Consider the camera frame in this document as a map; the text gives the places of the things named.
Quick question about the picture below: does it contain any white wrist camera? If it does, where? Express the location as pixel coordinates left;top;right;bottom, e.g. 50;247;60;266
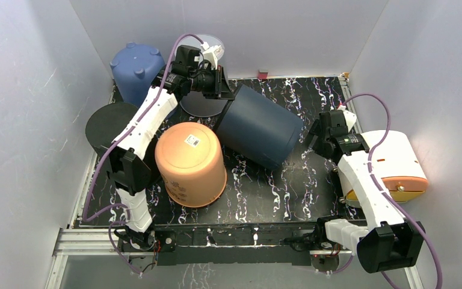
200;42;224;69
337;104;357;132

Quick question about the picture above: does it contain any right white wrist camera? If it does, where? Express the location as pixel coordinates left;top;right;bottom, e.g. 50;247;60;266
337;104;357;132

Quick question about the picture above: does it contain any dark blue bucket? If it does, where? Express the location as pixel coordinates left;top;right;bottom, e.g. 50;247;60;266
213;84;303;170

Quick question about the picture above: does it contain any small red block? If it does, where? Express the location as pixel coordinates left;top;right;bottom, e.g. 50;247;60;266
257;69;268;79

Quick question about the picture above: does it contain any orange bucket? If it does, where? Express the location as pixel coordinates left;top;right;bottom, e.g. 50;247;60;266
155;122;227;208

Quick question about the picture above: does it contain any large black bucket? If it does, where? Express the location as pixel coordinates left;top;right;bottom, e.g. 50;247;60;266
85;102;160;193

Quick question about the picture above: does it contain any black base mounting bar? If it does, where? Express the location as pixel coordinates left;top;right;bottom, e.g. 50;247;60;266
151;222;340;267

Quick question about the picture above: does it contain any blue plastic bucket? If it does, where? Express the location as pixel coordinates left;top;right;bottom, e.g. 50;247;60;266
109;42;165;108

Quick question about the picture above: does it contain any grey plastic bucket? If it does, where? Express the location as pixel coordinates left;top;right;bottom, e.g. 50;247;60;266
176;34;226;117

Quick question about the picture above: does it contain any white and orange container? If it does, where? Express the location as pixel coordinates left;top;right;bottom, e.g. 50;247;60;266
355;130;428;204

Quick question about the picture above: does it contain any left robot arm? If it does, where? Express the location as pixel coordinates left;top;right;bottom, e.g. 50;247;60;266
100;42;225;250

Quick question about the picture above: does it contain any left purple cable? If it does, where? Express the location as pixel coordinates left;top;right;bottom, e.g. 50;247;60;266
81;33;206;276

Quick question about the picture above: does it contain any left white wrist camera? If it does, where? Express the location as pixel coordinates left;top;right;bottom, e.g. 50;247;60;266
200;42;224;69

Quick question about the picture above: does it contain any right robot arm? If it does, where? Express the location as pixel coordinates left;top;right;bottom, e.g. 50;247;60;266
308;110;428;273

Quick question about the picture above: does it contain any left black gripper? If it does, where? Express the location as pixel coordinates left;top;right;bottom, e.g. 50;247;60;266
189;66;235;101

